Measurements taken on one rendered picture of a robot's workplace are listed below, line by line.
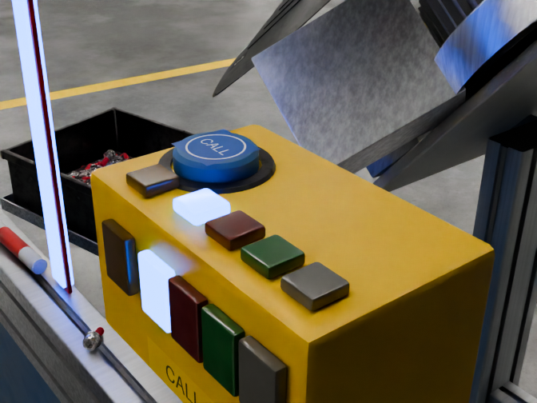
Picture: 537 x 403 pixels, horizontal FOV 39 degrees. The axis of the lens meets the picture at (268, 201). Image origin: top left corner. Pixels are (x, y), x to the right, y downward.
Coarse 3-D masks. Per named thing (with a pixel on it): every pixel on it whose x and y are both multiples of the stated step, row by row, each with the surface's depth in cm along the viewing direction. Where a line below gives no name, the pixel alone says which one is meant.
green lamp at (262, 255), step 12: (264, 240) 29; (276, 240) 29; (252, 252) 28; (264, 252) 28; (276, 252) 28; (288, 252) 28; (300, 252) 28; (252, 264) 28; (264, 264) 28; (276, 264) 28; (288, 264) 28; (300, 264) 28; (264, 276) 28; (276, 276) 28
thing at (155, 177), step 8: (144, 168) 34; (152, 168) 34; (160, 168) 34; (128, 176) 34; (136, 176) 34; (144, 176) 34; (152, 176) 34; (160, 176) 34; (168, 176) 34; (176, 176) 34; (128, 184) 34; (136, 184) 33; (144, 184) 33; (152, 184) 33; (160, 184) 33; (168, 184) 33; (176, 184) 34; (144, 192) 33; (152, 192) 33; (160, 192) 33
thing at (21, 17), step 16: (16, 0) 52; (16, 16) 53; (32, 48) 53; (32, 64) 54; (32, 80) 54; (32, 96) 55; (32, 112) 56; (32, 128) 57; (48, 160) 57; (48, 176) 58; (48, 192) 59; (48, 208) 60; (48, 224) 61; (48, 240) 62
